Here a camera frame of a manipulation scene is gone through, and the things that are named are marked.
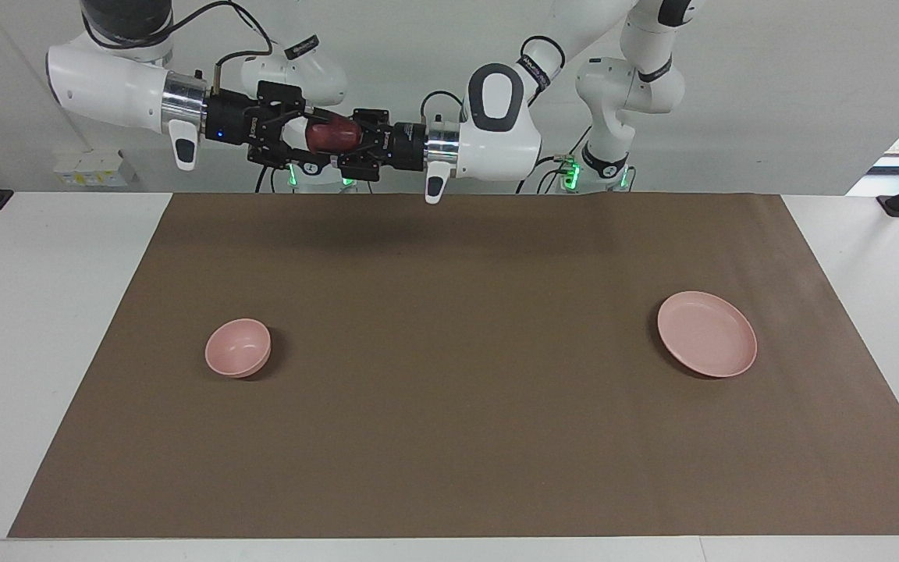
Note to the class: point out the pink bowl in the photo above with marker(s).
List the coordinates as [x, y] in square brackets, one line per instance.
[237, 347]

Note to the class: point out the dark red apple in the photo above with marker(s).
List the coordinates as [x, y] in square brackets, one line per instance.
[332, 134]

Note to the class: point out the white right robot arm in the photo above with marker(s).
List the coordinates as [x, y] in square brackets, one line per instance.
[114, 86]

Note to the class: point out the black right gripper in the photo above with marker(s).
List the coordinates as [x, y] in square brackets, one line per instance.
[231, 121]

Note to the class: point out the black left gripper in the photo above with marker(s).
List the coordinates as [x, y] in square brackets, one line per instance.
[406, 148]

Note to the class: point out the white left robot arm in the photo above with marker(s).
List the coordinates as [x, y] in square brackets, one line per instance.
[496, 140]

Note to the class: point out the white power strip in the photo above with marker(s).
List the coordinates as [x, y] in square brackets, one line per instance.
[94, 168]

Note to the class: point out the pink plate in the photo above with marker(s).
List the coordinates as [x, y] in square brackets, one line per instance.
[707, 334]

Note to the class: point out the brown table mat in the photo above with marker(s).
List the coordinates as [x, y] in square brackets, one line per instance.
[457, 390]

